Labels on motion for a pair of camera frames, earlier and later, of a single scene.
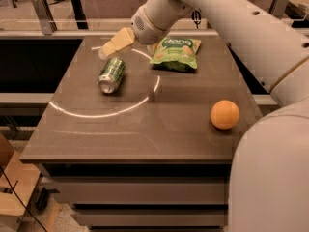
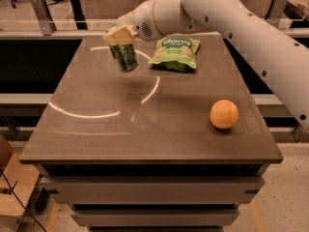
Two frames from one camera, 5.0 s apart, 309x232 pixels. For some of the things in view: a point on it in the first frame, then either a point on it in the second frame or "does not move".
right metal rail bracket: [279, 0] does not move
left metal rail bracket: [42, 11] does not move
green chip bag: [176, 53] does not move
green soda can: [111, 74] to [126, 56]
